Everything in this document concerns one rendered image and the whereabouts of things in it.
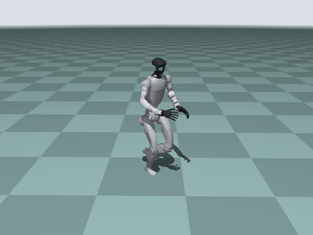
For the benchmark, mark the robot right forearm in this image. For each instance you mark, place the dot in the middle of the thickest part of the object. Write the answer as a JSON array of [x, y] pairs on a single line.
[[150, 108]]

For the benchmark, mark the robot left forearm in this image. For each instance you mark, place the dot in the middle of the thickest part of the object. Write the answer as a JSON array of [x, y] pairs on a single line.
[[175, 102]]

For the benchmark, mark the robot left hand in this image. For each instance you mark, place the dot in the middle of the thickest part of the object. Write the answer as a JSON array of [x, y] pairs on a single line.
[[181, 109]]

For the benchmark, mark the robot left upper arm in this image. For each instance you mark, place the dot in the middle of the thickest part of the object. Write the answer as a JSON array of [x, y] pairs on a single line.
[[169, 87]]

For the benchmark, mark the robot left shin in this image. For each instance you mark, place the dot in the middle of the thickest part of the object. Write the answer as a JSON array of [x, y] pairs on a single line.
[[161, 150]]

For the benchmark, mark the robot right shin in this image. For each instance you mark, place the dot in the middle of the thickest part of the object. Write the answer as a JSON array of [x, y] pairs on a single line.
[[151, 157]]

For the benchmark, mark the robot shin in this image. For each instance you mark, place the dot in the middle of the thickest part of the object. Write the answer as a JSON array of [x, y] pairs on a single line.
[[151, 157], [161, 150]]

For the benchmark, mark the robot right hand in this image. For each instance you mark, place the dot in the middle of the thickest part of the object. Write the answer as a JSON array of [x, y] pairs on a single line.
[[168, 114]]

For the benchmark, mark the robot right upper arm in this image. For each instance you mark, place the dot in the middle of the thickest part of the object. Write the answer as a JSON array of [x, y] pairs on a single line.
[[145, 85]]

